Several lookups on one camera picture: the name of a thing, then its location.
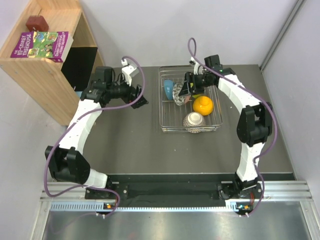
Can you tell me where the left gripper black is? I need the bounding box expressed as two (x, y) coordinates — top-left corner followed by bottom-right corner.
(106, 74), (148, 109)

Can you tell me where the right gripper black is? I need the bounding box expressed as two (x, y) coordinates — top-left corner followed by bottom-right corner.
(178, 72), (214, 98)

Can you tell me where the black white patterned bowl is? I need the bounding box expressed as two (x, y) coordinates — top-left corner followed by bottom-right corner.
(172, 82), (191, 106)

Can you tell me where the orange yellow bowl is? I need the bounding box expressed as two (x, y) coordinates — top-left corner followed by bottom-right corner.
(192, 96), (214, 116)

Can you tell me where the blue bowl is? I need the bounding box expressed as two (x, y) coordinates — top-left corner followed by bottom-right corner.
(163, 79), (175, 101)

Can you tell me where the patterned beige upturned bowl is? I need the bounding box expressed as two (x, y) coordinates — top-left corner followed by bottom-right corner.
(183, 112), (206, 134)

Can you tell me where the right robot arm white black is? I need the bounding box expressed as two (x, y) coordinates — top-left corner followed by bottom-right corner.
(178, 55), (273, 199)

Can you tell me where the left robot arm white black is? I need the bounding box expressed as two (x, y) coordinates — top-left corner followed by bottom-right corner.
(45, 63), (148, 199)

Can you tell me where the wooden shelf unit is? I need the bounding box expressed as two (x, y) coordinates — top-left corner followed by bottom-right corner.
(0, 0), (97, 126)

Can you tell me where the purple treehouse book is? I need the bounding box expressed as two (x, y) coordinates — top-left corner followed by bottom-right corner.
(10, 31), (74, 63)

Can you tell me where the dark red block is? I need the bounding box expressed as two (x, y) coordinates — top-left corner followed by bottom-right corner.
(25, 15), (49, 32)

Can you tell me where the metal wire dish rack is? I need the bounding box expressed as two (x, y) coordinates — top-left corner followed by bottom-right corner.
(158, 66), (223, 133)

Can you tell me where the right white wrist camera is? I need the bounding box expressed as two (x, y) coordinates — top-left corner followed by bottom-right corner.
(189, 57), (203, 75)

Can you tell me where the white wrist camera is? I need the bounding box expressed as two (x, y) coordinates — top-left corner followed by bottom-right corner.
(189, 57), (203, 75)
(121, 59), (139, 87)

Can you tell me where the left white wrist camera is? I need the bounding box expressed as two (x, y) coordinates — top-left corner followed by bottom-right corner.
(121, 59), (139, 87)

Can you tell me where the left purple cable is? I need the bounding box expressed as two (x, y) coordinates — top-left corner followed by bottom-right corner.
(43, 56), (146, 217)

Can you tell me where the purple cable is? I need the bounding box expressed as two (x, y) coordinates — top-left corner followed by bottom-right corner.
(187, 37), (278, 218)
(43, 56), (146, 217)

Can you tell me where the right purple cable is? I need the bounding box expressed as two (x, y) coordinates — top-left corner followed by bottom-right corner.
(187, 37), (278, 218)

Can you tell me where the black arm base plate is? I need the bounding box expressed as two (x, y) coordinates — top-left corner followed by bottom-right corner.
(85, 173), (262, 208)

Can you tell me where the aluminium rail frame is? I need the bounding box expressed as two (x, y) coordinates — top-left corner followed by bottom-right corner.
(30, 172), (320, 240)

